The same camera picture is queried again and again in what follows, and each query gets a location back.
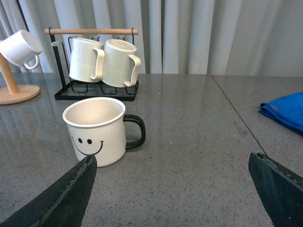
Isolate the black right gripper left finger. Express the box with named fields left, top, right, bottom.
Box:
left=0, top=155, right=97, bottom=227

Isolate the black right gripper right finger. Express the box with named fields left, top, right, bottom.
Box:
left=248, top=153, right=303, bottom=227

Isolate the white smiley face mug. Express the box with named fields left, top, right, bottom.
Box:
left=62, top=97, right=146, bottom=167

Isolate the blue folded cloth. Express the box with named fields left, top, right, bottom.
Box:
left=260, top=92, right=303, bottom=131

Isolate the wooden mug tree stand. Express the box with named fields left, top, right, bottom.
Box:
left=0, top=54, right=40, bottom=105

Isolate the cream ribbed mug left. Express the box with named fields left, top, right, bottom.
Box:
left=69, top=37, right=105, bottom=83

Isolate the cream ribbed mug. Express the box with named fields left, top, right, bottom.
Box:
left=69, top=37, right=105, bottom=83
left=102, top=39, right=141, bottom=87

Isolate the cream ribbed mug right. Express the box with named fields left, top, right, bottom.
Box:
left=102, top=39, right=141, bottom=87

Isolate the grey curtain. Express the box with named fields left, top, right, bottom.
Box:
left=0, top=0, right=303, bottom=77

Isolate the white hanging mug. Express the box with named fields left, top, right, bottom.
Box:
left=0, top=30, right=43, bottom=70

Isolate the black wire mug rack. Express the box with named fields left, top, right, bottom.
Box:
left=45, top=28, right=139, bottom=101

